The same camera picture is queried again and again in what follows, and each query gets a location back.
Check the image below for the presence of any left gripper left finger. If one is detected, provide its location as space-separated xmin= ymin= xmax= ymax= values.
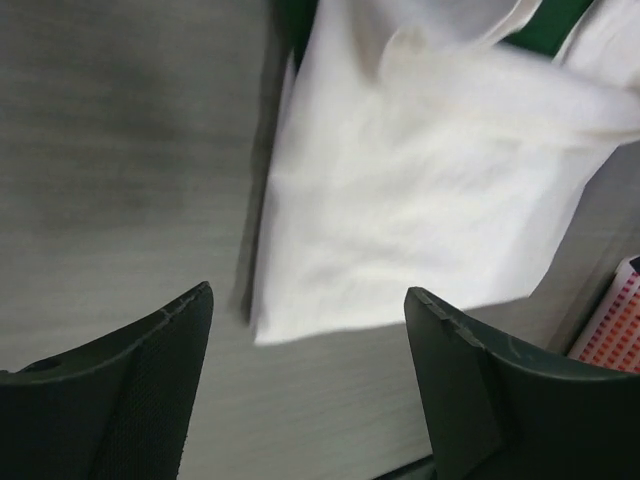
xmin=1 ymin=282 xmax=214 ymax=479

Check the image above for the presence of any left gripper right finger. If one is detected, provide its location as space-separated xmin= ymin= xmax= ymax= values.
xmin=404 ymin=287 xmax=639 ymax=479

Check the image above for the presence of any white green printed t-shirt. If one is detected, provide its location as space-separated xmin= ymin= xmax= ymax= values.
xmin=250 ymin=1 xmax=639 ymax=345

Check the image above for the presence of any white plastic laundry basket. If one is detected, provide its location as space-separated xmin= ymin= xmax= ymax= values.
xmin=568 ymin=256 xmax=640 ymax=374

